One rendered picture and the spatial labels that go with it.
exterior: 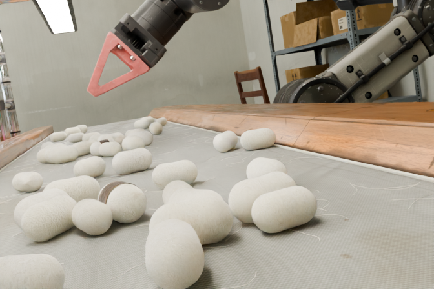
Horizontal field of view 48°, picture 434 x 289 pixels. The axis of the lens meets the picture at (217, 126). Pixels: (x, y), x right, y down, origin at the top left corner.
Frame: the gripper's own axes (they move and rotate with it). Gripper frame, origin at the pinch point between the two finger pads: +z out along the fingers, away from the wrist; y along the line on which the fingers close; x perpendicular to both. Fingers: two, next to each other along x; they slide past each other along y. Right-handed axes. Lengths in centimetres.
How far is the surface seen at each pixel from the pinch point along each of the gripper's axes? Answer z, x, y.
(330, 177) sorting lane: -4.5, 14.6, 36.4
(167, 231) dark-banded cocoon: 3.3, 5.6, 47.2
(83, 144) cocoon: 6.7, 3.8, -5.6
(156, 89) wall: -53, 41, -446
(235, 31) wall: -161, 64, -453
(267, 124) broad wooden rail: -9.1, 16.5, 13.3
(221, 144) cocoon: -3.5, 12.8, 17.8
